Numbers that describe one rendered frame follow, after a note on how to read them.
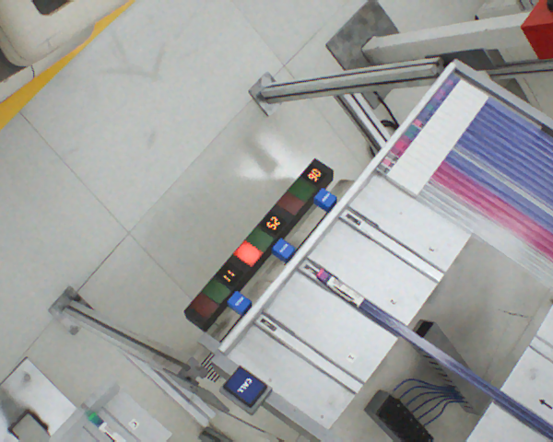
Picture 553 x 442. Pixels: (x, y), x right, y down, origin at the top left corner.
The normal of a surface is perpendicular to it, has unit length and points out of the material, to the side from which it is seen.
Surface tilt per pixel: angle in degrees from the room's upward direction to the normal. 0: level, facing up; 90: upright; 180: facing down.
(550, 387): 44
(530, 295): 0
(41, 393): 0
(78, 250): 0
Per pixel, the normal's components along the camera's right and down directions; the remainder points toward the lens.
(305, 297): -0.02, -0.44
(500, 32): -0.61, 0.72
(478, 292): 0.53, 0.05
